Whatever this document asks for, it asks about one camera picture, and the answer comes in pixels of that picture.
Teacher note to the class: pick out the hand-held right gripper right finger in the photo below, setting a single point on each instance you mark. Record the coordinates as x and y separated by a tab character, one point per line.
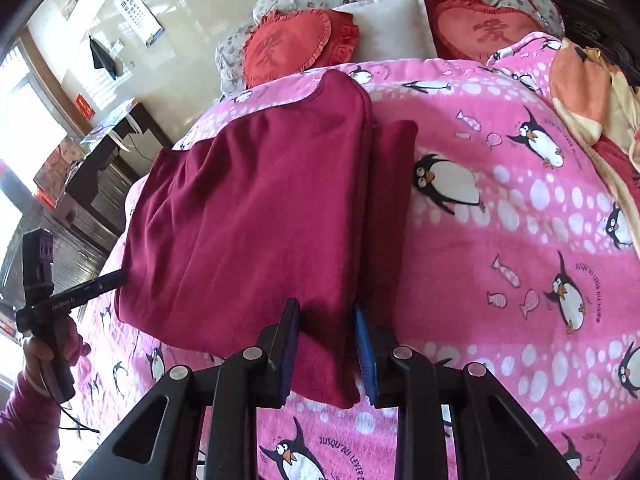
365	355

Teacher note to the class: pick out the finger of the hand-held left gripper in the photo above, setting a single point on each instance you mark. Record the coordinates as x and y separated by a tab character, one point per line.
95	286

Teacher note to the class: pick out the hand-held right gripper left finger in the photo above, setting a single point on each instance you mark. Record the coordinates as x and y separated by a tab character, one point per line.
292	340

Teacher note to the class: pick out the maroon knit garment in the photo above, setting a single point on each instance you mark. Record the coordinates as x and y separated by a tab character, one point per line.
250	200

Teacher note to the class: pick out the person's left forearm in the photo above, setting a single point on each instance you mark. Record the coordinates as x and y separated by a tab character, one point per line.
25	425

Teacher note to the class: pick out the person's left hand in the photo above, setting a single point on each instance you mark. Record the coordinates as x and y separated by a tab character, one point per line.
75	342

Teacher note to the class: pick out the dark wooden desk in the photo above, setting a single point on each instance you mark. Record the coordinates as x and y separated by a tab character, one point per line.
100	180

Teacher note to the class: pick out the patterned box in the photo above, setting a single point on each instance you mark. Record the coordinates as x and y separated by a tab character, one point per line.
57	165

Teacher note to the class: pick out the window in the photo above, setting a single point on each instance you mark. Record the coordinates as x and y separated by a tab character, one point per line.
25	120

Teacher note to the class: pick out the pink penguin print blanket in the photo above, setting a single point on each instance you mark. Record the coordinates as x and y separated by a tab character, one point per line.
500	220

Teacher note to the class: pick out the red heart cushion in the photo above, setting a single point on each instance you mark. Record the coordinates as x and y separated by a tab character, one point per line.
480	25
285	45

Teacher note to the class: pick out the white pillow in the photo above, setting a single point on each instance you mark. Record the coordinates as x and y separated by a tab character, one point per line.
390	25

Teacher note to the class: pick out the orange red cream blanket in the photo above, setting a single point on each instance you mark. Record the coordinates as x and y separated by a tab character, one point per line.
580	85

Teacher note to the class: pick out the dark carved wooden headboard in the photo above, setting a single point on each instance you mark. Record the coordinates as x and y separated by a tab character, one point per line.
600	15

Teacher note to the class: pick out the red wall sign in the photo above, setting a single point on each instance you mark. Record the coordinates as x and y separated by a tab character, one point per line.
83	106

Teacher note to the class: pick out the black cloth on wall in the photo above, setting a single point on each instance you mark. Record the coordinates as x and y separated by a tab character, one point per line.
102	57

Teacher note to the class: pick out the eye chart wall poster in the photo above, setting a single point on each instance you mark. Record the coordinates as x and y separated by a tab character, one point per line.
137	17

